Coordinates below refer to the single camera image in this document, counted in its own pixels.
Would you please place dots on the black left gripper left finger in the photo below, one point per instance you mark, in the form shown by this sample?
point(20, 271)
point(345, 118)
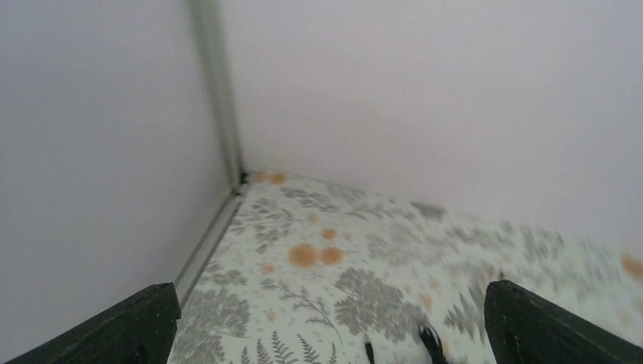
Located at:
point(139, 329)

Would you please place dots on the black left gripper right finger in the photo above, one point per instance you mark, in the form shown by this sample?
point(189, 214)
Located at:
point(523, 327)

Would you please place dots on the black power adapter with cord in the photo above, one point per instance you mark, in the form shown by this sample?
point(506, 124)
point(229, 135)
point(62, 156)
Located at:
point(430, 339)

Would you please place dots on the left aluminium frame post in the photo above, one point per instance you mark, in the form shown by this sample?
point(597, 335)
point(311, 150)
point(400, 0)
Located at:
point(208, 28)

